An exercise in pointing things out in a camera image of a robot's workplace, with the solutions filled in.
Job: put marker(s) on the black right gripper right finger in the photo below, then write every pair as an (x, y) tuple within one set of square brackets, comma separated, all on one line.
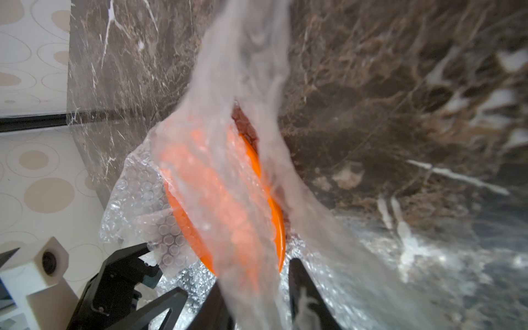
[(308, 309)]

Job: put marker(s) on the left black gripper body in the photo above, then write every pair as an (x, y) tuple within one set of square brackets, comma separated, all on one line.
[(111, 295)]

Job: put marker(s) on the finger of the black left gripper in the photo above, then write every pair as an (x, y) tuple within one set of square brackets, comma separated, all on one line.
[(172, 302)]

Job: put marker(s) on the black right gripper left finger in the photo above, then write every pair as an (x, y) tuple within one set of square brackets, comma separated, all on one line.
[(214, 314)]

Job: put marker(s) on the bubble wrap sheet around orange plate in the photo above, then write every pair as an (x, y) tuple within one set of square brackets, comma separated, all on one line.
[(222, 156)]

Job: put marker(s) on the orange dinner plate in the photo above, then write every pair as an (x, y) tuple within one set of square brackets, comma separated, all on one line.
[(272, 222)]

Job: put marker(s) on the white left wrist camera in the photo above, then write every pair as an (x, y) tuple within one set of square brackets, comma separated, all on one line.
[(37, 296)]

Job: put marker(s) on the black frame post back left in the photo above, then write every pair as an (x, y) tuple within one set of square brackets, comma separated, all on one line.
[(27, 122)]

